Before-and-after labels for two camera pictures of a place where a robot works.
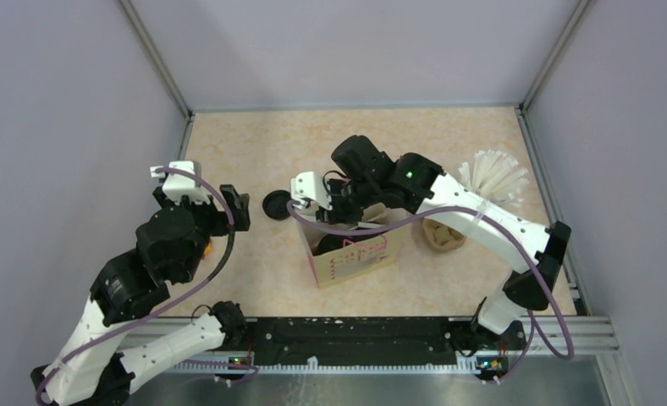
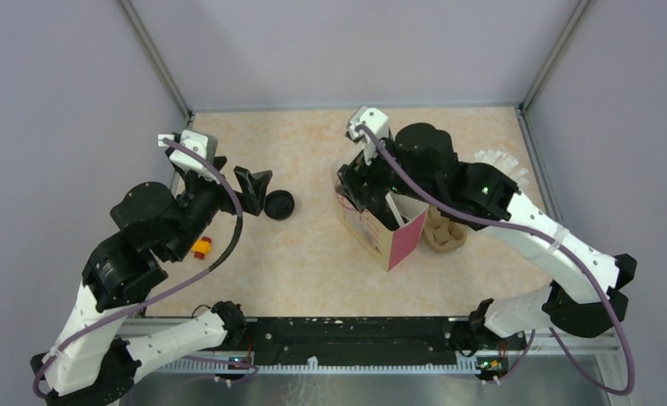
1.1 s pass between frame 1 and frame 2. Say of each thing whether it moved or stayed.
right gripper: moved
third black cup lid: stayed
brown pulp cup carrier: stayed
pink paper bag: moved
